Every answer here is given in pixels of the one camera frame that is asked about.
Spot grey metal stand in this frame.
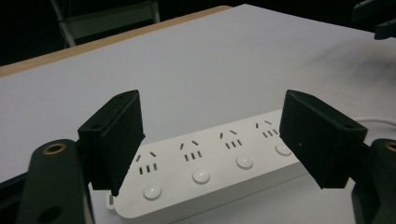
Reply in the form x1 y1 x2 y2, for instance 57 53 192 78
49 0 162 49

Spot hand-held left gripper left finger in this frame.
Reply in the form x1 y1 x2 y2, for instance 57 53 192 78
77 89 147 198

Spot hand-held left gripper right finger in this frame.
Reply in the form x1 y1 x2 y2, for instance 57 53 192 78
278 89 369 190

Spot white power strip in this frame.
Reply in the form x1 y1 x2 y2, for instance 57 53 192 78
105 108 312 222

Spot white power cable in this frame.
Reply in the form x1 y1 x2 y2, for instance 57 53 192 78
354 116 396 129

